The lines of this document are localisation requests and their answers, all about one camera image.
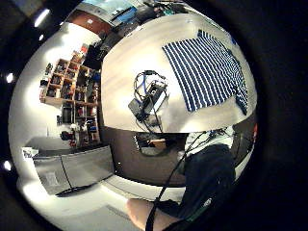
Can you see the the person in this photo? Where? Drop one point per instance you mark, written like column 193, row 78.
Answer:
column 141, row 212

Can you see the black electronic box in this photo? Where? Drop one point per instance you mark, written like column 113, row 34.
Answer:
column 150, row 97

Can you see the blue white striped cloth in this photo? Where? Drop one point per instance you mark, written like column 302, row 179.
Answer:
column 205, row 70

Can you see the grey cabinet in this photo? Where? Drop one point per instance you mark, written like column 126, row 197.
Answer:
column 80, row 168

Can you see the wooden shelf unit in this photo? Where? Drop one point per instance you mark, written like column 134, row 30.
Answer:
column 72, row 91

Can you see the computer monitor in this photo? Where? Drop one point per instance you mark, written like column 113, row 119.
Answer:
column 124, row 14

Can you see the ceiling lamp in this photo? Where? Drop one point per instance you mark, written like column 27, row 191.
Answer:
column 9, row 77
column 6, row 165
column 41, row 17

